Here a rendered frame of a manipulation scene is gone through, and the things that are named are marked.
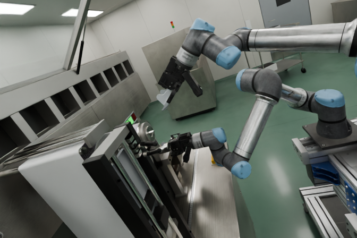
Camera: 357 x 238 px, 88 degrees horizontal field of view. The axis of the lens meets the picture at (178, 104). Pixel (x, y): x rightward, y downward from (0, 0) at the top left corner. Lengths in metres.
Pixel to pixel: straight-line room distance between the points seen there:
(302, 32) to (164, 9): 4.81
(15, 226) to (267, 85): 1.01
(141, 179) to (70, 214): 0.29
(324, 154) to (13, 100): 1.47
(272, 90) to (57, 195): 0.85
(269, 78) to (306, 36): 0.27
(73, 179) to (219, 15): 4.92
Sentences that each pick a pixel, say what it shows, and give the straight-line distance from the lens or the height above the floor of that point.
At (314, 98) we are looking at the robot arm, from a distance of 1.23.
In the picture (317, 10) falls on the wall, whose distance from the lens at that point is 5.74.
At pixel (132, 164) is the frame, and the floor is 1.33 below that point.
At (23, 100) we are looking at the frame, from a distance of 0.94.
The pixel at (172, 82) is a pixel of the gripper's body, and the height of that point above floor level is 1.45.
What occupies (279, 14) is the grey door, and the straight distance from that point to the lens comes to 5.45.
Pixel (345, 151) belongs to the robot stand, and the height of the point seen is 0.73.
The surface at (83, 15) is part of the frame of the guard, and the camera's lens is 1.05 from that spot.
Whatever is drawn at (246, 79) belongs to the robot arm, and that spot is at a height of 1.29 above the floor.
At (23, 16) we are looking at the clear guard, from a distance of 0.84.
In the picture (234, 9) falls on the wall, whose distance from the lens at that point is 5.24.
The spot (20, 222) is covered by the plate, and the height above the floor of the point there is 1.27.
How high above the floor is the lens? 1.60
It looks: 19 degrees down
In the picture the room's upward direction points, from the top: 24 degrees counter-clockwise
